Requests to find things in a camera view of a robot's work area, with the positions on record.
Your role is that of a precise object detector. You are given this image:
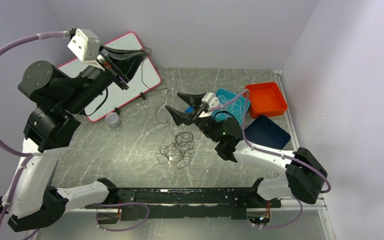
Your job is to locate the light blue plastic bin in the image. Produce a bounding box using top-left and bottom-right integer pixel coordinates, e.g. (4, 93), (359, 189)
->
(211, 88), (251, 125)

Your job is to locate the small blue stamp block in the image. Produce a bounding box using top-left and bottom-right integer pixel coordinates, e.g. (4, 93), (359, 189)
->
(185, 107), (194, 113)

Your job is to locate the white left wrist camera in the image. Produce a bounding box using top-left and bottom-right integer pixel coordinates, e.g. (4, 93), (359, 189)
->
(67, 28), (101, 64)

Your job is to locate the white cable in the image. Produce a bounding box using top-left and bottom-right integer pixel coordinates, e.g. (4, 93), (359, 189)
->
(220, 95), (246, 120)

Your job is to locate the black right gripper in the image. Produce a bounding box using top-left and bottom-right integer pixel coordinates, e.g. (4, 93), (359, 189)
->
(165, 92), (222, 143)

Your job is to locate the small clear plastic cup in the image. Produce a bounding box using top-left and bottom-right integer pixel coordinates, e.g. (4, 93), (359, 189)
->
(105, 112), (122, 128)

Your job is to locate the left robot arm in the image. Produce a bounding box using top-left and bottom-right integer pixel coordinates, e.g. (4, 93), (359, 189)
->
(0, 45), (148, 232)

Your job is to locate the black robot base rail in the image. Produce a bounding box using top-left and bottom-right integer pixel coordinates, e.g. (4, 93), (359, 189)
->
(103, 187), (281, 221)

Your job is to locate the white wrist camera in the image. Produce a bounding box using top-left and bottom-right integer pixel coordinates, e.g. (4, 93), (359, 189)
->
(67, 28), (101, 64)
(201, 92), (220, 112)

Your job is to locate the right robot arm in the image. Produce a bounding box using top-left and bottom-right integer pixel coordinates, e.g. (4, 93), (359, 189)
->
(165, 92), (331, 207)

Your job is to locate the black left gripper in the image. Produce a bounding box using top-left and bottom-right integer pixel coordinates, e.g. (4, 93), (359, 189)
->
(62, 43), (149, 115)

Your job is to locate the orange plastic bin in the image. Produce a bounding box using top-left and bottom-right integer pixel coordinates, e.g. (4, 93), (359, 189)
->
(244, 82), (288, 119)

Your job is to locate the pink framed whiteboard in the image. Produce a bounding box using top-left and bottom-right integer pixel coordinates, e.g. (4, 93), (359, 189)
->
(55, 31), (163, 123)

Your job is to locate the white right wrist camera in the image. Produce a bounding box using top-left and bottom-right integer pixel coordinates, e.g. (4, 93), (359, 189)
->
(201, 92), (220, 112)

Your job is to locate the dark blue plastic bin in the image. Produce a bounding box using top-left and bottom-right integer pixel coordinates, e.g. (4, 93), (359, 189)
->
(244, 115), (291, 150)

